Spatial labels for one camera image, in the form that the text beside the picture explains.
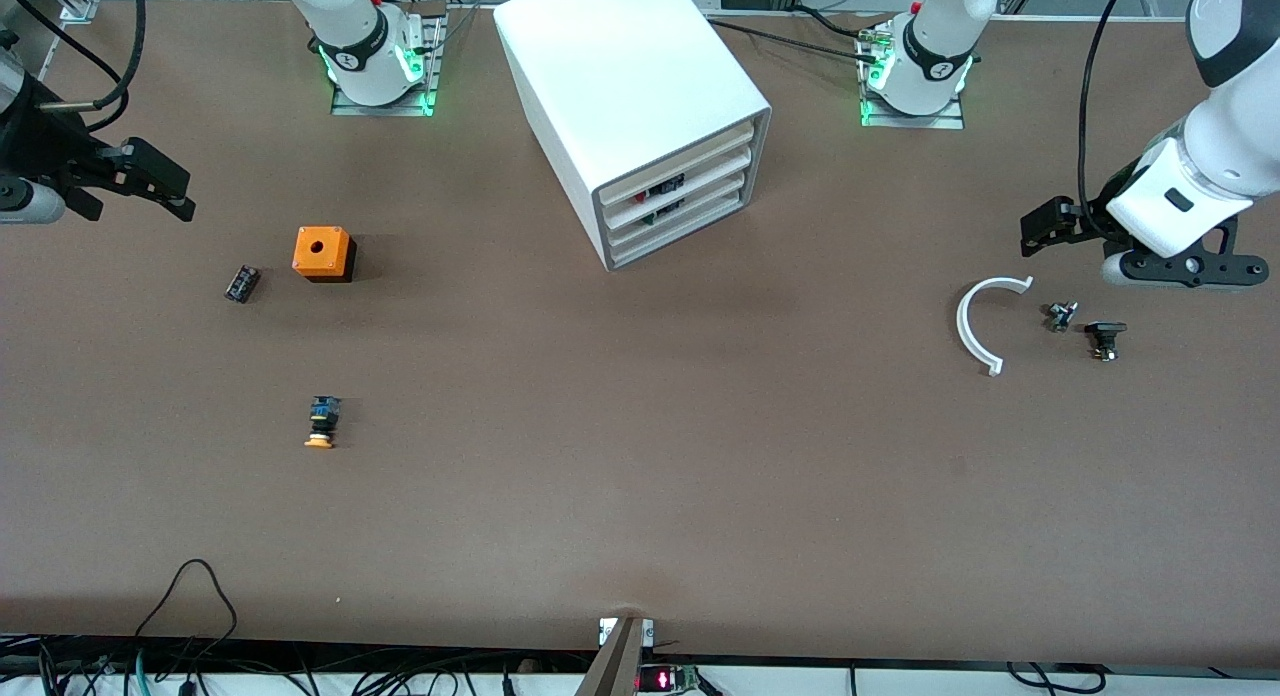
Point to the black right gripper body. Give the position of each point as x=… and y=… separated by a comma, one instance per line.
x=40, y=148

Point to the yellow mushroom push button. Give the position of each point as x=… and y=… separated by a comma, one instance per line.
x=322, y=416

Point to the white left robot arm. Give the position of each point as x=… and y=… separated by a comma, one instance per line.
x=935, y=36

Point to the white empty drawer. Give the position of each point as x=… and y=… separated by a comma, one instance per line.
x=720, y=207

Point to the white drawer holding green button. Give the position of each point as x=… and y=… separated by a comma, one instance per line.
x=720, y=190

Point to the white drawer holding red button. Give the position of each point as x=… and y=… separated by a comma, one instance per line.
x=720, y=173

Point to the green mushroom push button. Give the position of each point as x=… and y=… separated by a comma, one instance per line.
x=665, y=212

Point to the white drawer cabinet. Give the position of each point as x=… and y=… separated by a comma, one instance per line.
x=620, y=66

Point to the small silver metal component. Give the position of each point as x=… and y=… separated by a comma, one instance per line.
x=1062, y=316

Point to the small black contact block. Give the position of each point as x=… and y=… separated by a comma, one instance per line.
x=242, y=283

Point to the white curved plastic arc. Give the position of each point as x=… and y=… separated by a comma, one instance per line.
x=962, y=321

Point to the small red display device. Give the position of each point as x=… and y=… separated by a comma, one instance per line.
x=665, y=679

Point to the small black switch component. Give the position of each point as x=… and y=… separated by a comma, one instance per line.
x=1104, y=331

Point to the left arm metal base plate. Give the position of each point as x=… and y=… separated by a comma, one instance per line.
x=950, y=121

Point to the orange button enclosure box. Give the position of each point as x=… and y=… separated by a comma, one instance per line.
x=320, y=248

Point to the aluminium corner bracket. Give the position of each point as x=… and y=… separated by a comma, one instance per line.
x=75, y=6

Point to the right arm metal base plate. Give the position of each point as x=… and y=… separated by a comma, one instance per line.
x=432, y=86

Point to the grey camera stand post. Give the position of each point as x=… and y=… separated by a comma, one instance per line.
x=615, y=666

